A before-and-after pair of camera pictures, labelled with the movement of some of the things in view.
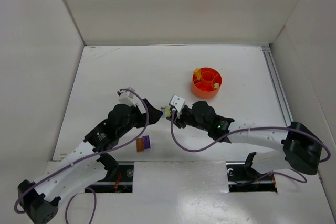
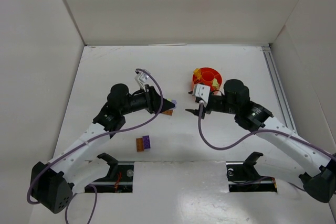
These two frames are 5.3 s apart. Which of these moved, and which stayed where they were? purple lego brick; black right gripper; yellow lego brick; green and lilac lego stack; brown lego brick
Moved: green and lilac lego stack; black right gripper
Stayed: purple lego brick; brown lego brick; yellow lego brick
